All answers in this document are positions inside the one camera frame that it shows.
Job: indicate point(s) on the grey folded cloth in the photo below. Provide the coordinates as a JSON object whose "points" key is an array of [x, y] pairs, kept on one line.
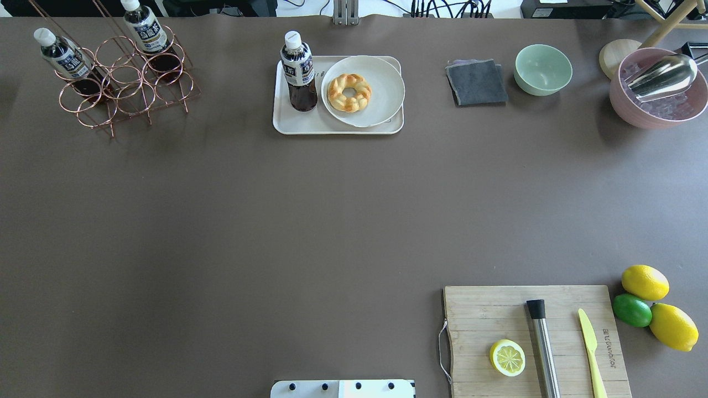
{"points": [[475, 82]]}

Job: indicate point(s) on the aluminium frame post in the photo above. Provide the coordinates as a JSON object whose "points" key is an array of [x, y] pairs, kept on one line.
{"points": [[346, 12]]}

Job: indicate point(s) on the copper wire bottle rack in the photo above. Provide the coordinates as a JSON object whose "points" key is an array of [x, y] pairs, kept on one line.
{"points": [[137, 90]]}

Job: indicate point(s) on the green lime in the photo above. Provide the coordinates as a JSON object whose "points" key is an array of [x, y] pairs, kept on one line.
{"points": [[632, 310]]}

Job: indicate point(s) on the wooden cutting board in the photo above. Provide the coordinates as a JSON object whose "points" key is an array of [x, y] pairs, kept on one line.
{"points": [[478, 316]]}

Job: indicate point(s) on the lower whole lemon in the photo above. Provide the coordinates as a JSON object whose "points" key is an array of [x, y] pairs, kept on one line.
{"points": [[673, 327]]}

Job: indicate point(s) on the tea bottle back left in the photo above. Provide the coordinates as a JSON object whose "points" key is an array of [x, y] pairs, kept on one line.
{"points": [[72, 64]]}

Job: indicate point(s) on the pink ice bowl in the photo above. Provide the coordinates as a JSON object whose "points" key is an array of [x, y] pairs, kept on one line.
{"points": [[629, 108]]}

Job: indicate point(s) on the half lemon slice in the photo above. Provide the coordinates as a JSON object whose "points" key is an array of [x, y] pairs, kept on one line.
{"points": [[507, 357]]}

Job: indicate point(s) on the yellow plastic knife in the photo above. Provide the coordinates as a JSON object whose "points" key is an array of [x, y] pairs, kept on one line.
{"points": [[590, 341]]}

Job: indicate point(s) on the cream serving tray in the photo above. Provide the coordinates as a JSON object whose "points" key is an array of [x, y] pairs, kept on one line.
{"points": [[287, 120]]}

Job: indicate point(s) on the white round plate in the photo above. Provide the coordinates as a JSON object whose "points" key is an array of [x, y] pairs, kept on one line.
{"points": [[388, 90]]}

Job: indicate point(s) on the steel muddler black tip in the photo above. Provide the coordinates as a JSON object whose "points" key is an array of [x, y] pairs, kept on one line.
{"points": [[544, 356]]}

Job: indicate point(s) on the green ceramic bowl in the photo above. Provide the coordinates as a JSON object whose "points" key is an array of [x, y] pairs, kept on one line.
{"points": [[542, 70]]}

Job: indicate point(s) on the braided ring pastry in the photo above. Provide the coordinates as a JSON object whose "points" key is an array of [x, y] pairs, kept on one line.
{"points": [[349, 93]]}

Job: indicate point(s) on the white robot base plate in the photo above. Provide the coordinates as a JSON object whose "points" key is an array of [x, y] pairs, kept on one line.
{"points": [[344, 388]]}

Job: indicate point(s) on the tea bottle white cap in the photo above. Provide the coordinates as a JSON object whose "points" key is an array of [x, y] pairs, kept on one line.
{"points": [[298, 67]]}

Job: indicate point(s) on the whole lemon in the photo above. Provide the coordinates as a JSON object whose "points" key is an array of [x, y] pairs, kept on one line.
{"points": [[645, 282], [673, 327]]}

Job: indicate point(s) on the upper whole lemon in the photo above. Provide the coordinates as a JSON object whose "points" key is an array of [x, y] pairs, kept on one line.
{"points": [[645, 282]]}

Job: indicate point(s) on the tea bottle back right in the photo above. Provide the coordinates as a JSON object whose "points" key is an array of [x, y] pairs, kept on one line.
{"points": [[151, 39]]}

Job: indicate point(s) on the round wooden stand base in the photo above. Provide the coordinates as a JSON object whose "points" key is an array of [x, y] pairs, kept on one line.
{"points": [[612, 54]]}

